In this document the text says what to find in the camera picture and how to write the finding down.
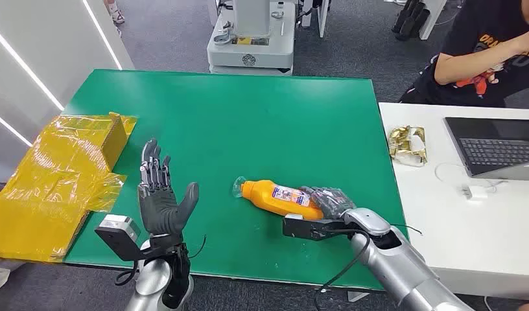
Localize walking person's feet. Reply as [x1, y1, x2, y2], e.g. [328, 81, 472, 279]
[104, 0, 126, 25]

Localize white furniture leg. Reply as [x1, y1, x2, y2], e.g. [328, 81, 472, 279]
[419, 0, 447, 41]

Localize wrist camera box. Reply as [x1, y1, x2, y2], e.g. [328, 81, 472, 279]
[95, 214, 142, 262]
[283, 214, 347, 242]

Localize person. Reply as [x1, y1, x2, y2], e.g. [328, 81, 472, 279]
[398, 0, 529, 109]

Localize white stand post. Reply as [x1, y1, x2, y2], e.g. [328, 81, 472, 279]
[300, 0, 331, 39]

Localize orange plastic bottle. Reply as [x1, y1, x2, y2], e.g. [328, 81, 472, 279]
[232, 176, 325, 221]

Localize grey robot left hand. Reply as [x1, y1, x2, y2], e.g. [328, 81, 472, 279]
[137, 138, 200, 236]

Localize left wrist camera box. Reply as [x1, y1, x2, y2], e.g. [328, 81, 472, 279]
[95, 214, 142, 262]

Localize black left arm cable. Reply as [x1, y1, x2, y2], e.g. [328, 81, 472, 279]
[114, 257, 139, 288]

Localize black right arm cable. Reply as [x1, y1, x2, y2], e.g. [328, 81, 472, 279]
[312, 228, 373, 311]

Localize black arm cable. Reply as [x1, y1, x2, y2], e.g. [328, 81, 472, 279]
[312, 228, 373, 311]
[114, 257, 139, 288]

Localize grey laptop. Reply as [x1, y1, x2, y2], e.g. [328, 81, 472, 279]
[443, 117, 529, 181]

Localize white desk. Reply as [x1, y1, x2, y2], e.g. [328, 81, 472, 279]
[378, 102, 529, 301]

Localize green table mat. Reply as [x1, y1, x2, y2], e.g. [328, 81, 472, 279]
[63, 69, 409, 292]

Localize yellow taped cardboard box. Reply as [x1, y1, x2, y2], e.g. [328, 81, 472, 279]
[0, 111, 139, 264]

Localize white wheeled machine base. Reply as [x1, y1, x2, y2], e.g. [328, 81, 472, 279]
[206, 0, 298, 76]

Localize crumpled gold foil wrapper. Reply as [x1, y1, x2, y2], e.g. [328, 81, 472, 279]
[388, 125, 429, 167]

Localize white power adapter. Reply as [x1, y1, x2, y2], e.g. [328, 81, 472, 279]
[462, 184, 489, 201]

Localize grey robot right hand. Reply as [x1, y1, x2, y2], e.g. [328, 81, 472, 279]
[300, 185, 358, 220]

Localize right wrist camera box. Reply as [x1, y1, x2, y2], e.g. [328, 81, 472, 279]
[283, 214, 347, 242]

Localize thin white cable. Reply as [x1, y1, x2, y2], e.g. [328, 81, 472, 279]
[434, 161, 508, 194]

